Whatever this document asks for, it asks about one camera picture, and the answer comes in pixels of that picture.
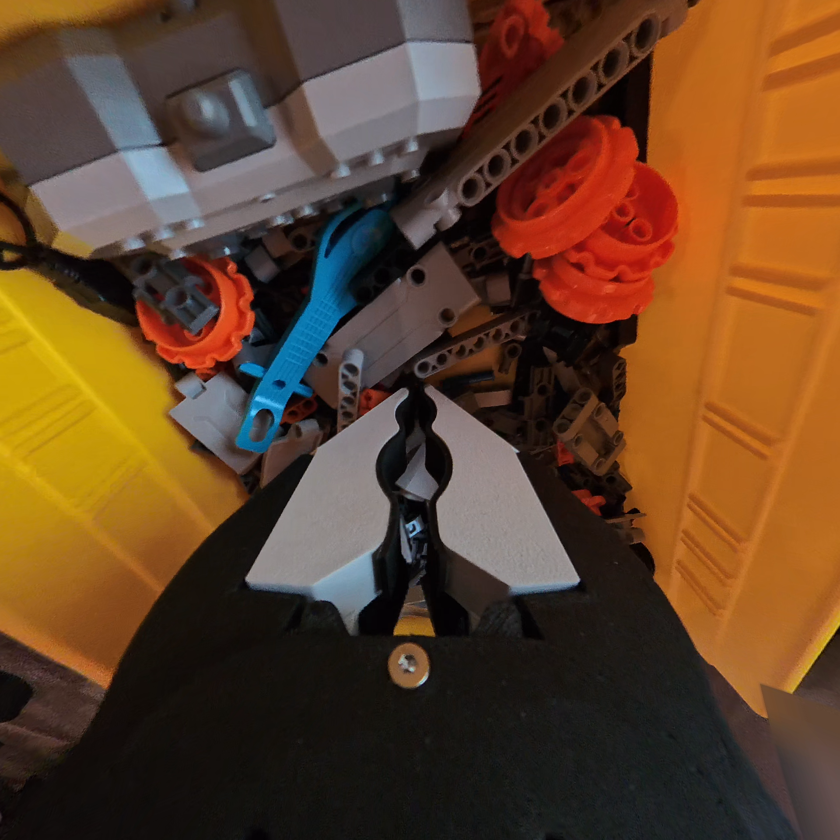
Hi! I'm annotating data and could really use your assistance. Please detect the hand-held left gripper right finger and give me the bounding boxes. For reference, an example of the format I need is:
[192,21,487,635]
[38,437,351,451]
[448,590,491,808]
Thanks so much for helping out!
[420,385,581,623]

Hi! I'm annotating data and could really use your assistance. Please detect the teal brick separator tool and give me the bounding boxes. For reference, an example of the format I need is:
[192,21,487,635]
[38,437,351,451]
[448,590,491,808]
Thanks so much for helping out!
[234,202,396,455]

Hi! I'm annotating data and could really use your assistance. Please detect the yellow plastic bin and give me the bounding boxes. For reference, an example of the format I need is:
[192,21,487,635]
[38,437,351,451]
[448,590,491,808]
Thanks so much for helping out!
[0,0,840,716]

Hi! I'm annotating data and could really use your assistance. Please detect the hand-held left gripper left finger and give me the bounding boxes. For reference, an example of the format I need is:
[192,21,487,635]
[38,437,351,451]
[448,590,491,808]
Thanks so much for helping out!
[245,387,413,634]

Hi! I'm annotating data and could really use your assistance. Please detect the black cable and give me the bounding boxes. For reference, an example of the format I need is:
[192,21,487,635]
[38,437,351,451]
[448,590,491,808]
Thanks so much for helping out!
[0,192,140,327]

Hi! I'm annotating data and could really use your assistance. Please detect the grey white toy motor block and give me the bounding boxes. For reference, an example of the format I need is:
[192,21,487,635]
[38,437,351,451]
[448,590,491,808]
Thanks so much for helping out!
[0,0,484,258]

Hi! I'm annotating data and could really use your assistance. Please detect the light grey curved toy panel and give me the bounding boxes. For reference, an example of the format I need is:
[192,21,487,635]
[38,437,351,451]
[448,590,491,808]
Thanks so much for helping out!
[168,370,265,476]

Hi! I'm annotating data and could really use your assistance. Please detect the pile of toy building parts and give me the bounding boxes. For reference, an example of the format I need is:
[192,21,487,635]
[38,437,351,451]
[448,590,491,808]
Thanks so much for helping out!
[0,0,690,578]

